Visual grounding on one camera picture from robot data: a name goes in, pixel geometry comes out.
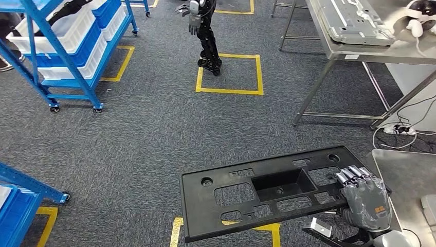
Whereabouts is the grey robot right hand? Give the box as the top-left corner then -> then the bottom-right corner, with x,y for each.
333,165 -> 393,234

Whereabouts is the black plastic plate bracket part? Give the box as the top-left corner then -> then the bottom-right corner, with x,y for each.
179,145 -> 392,243

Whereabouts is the steel workbench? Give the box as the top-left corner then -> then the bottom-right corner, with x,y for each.
366,149 -> 436,247

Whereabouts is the black moulded car part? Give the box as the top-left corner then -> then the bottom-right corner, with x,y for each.
34,0 -> 93,37

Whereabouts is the pale grey box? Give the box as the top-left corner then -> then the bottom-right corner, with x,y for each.
421,194 -> 436,227

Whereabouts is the white power strip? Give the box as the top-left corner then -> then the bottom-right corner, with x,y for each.
383,124 -> 417,136

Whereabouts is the white cabinet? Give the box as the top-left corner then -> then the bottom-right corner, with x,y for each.
386,63 -> 436,133

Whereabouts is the steel table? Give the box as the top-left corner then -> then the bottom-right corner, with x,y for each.
270,0 -> 436,131

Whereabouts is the yellow floor tape square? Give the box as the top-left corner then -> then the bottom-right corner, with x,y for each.
195,52 -> 265,95

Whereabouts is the white and black device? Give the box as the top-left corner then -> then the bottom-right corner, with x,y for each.
391,0 -> 436,39

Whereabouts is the grey metal panel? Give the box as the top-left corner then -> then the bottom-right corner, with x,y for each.
317,0 -> 396,47

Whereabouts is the black humanoid robot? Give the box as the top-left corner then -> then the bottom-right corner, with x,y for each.
175,0 -> 223,76

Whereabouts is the blue wheeled metal rack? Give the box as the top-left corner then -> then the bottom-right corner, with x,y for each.
131,0 -> 151,17
0,162 -> 71,247
0,0 -> 139,114

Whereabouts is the white plastic bin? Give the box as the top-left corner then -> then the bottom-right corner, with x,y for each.
37,32 -> 108,80
0,185 -> 12,207
100,5 -> 128,42
7,0 -> 96,54

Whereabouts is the blue plastic bin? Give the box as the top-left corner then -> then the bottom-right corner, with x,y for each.
25,20 -> 103,68
0,186 -> 43,247
92,0 -> 122,29

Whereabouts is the person's foot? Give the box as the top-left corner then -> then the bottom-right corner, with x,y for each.
0,49 -> 25,73

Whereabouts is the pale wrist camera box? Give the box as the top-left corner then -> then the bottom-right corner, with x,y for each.
309,218 -> 333,238

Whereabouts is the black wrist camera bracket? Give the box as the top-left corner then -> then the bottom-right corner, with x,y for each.
302,227 -> 375,247

